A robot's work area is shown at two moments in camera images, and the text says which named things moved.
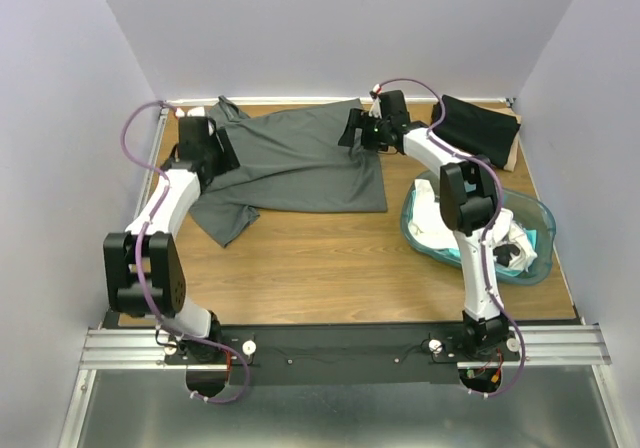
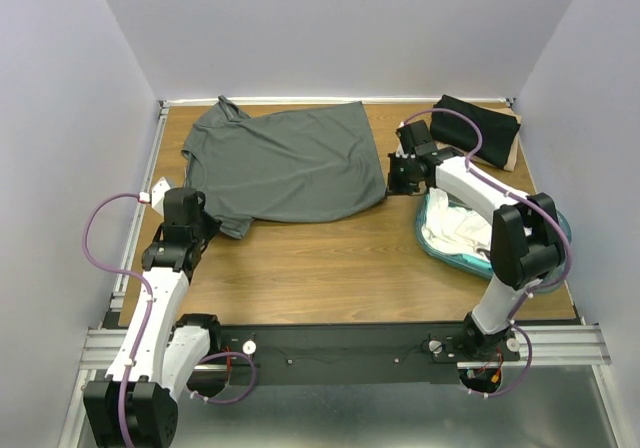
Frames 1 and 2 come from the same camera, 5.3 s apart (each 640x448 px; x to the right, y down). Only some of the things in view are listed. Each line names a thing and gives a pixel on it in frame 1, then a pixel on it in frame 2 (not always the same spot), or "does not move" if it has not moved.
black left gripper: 227,159 → 213,225
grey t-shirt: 290,161 does not move
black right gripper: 357,120 → 394,188
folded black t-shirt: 474,130 does not move
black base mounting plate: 327,353 does not move
